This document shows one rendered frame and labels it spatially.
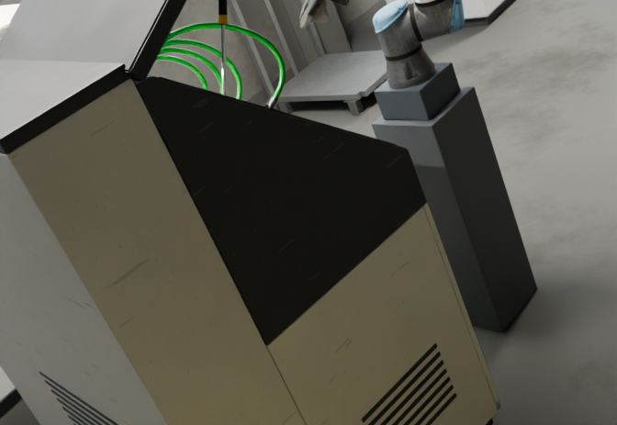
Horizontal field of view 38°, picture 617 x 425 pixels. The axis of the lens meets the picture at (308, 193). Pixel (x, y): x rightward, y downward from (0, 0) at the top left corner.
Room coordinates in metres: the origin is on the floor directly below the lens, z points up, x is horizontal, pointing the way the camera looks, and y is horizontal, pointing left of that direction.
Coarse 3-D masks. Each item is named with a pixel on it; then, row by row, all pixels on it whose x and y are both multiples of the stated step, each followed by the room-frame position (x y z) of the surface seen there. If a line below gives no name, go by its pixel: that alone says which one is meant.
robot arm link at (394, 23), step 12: (384, 12) 2.52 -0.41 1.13; (396, 12) 2.47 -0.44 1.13; (408, 12) 2.48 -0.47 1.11; (384, 24) 2.48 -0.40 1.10; (396, 24) 2.47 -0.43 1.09; (408, 24) 2.46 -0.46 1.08; (384, 36) 2.49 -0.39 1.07; (396, 36) 2.47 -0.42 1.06; (408, 36) 2.46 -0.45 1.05; (420, 36) 2.45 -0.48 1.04; (384, 48) 2.51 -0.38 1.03; (396, 48) 2.48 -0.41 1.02; (408, 48) 2.47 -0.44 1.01
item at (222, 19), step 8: (224, 0) 1.82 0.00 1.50; (224, 8) 1.82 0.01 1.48; (224, 16) 1.82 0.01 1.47; (224, 24) 1.81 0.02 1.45; (224, 32) 1.82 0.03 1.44; (224, 40) 1.81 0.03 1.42; (224, 48) 1.81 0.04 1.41; (224, 56) 1.81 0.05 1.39; (224, 64) 1.80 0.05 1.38; (224, 72) 1.80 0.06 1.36; (224, 80) 1.80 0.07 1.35; (224, 88) 1.79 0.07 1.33
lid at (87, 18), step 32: (32, 0) 2.28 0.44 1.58; (64, 0) 2.12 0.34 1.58; (96, 0) 1.97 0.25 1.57; (128, 0) 1.84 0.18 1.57; (160, 0) 1.73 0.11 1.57; (32, 32) 2.15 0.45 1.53; (64, 32) 1.99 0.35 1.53; (96, 32) 1.86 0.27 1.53; (128, 32) 1.75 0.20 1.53; (160, 32) 1.69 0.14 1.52; (128, 64) 1.66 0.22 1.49
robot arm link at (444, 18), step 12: (420, 0) 2.44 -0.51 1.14; (432, 0) 2.42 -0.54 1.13; (444, 0) 2.41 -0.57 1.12; (456, 0) 2.42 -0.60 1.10; (420, 12) 2.45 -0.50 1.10; (432, 12) 2.42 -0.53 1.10; (444, 12) 2.41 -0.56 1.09; (456, 12) 2.40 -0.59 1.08; (420, 24) 2.44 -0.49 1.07; (432, 24) 2.43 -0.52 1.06; (444, 24) 2.42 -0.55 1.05; (456, 24) 2.41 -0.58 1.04; (432, 36) 2.45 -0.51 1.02
